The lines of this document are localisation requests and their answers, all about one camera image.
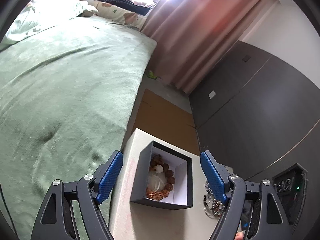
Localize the pink curtain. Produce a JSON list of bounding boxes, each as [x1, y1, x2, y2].
[[142, 0, 276, 94]]

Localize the brown seed bead bracelet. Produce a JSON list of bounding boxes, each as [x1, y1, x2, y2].
[[145, 154, 176, 201]]

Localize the black jewelry box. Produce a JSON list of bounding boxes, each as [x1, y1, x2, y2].
[[130, 141, 193, 210]]

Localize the green floor scrap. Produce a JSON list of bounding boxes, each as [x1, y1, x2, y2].
[[147, 70, 158, 80]]

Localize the right hand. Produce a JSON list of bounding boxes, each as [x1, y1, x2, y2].
[[234, 231, 245, 240]]

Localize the green bed cover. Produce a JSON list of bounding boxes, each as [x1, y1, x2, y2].
[[1, 16, 156, 239]]

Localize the black digital clock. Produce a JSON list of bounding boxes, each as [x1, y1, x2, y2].
[[272, 163, 308, 232]]

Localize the multicolour bead bracelet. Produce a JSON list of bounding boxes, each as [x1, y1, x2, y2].
[[203, 179, 226, 218]]

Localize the dark clothes pile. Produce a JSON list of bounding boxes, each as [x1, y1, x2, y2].
[[94, 0, 156, 16]]

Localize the floral pillow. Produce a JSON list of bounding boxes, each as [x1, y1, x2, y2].
[[88, 0, 147, 31]]

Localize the brown cardboard sheet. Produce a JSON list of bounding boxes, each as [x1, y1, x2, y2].
[[133, 89, 200, 155]]

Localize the light green duvet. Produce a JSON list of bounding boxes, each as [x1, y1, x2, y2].
[[1, 0, 98, 49]]

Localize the dark grey wardrobe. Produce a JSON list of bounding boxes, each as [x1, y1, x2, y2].
[[188, 39, 320, 230]]

